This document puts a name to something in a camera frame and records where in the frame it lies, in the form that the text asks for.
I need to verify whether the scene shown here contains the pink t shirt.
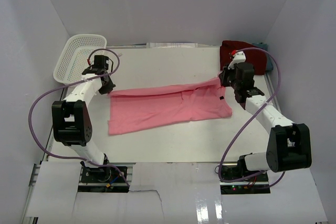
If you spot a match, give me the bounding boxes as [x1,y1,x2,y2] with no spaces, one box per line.
[108,78,233,135]

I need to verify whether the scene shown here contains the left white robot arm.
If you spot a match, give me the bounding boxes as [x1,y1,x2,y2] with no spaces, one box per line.
[51,55,116,182]

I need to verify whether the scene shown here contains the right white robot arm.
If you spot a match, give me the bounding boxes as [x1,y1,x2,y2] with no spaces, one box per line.
[218,49,312,183]

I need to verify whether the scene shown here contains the folded dark red t shirt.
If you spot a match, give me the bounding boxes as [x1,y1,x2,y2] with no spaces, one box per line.
[219,40,267,76]

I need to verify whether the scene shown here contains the white plastic mesh basket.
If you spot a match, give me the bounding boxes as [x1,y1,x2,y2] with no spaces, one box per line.
[53,34,107,84]

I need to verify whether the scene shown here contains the folded teal t shirt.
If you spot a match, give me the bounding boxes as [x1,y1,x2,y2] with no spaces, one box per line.
[253,42,274,72]

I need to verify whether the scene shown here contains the papers at back edge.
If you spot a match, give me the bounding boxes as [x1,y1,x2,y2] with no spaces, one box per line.
[146,42,198,49]

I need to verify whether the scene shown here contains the white paper sheet front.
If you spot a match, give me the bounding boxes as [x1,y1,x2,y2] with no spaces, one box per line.
[26,162,327,223]

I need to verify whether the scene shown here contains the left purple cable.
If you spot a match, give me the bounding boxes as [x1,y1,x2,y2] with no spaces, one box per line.
[28,48,131,187]

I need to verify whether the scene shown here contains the purple cable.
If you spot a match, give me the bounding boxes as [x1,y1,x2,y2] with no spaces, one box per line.
[217,47,287,189]
[28,48,131,187]

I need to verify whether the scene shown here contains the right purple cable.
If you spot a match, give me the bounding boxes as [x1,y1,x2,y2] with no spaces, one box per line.
[217,47,287,189]

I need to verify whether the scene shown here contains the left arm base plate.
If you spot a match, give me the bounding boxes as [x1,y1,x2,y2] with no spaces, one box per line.
[78,166,129,193]

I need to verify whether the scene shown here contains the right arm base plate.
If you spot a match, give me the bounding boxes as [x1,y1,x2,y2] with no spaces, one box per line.
[220,164,270,195]

